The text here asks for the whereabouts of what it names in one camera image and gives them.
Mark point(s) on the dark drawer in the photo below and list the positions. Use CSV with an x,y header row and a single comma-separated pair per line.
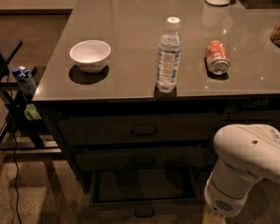
x,y
143,193
138,129
133,158
255,117

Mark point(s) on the orange soda can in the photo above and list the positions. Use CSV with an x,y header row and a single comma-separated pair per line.
x,y
216,58

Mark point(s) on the white ceramic bowl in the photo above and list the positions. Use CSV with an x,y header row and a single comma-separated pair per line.
x,y
90,56

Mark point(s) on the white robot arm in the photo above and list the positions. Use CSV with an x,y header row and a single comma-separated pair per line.
x,y
246,154

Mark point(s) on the green crumpled bag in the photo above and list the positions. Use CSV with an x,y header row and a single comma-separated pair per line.
x,y
31,112

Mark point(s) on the clear plastic water bottle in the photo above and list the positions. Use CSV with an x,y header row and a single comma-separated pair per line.
x,y
169,54

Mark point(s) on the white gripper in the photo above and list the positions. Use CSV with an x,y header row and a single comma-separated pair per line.
x,y
220,200

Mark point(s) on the black side stand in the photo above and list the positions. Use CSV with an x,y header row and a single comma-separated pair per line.
x,y
18,132

